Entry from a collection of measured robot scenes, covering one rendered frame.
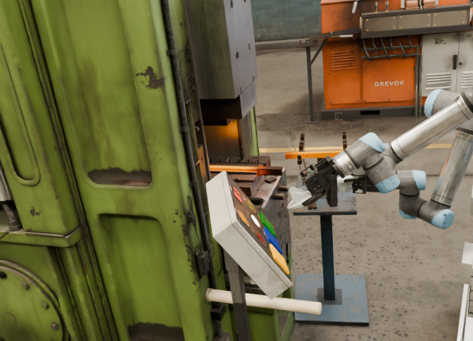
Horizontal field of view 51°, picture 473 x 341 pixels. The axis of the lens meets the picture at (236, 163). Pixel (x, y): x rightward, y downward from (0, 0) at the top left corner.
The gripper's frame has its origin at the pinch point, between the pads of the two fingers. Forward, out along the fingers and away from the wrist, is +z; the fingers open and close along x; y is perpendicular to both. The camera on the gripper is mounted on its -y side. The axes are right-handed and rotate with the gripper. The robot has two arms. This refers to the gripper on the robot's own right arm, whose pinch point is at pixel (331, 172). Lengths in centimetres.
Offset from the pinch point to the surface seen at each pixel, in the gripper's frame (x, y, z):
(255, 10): 735, 24, 249
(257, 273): -72, -2, 10
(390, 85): 357, 66, -8
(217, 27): -17, -62, 34
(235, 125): 23, -12, 47
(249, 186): -11.6, 2.0, 31.2
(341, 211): 24.3, 32.0, -0.1
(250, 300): -39, 37, 26
